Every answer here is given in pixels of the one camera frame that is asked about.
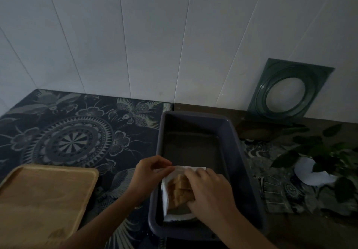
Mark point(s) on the white plant pot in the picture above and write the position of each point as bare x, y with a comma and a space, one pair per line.
307, 173

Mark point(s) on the person's right fingers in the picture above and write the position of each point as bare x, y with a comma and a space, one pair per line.
201, 177

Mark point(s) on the green leafy plant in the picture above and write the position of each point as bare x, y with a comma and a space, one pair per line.
321, 148

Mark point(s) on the dark mandala patterned tablecloth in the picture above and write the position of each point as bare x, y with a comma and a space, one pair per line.
78, 134

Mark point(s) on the wooden tray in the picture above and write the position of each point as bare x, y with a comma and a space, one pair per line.
42, 204

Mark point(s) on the person's right forearm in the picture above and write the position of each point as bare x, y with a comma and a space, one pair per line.
246, 236

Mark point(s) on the dark purple plastic bin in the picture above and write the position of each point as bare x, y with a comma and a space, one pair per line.
195, 145

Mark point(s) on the person's left fingers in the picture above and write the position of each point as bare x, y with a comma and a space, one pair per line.
163, 164

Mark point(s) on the grey patterned cloth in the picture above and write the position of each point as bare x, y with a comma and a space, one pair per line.
282, 193

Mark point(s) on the person's left hand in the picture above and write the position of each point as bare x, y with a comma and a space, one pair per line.
145, 176

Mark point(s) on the brown bread pieces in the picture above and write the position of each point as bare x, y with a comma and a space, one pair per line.
179, 191

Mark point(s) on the white paper bag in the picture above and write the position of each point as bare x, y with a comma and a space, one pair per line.
167, 201

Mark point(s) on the green square frame round hole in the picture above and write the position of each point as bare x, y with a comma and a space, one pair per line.
261, 89

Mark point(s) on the person's right hand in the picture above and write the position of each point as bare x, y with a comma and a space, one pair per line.
212, 198

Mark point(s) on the person's left forearm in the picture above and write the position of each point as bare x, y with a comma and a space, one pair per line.
103, 223

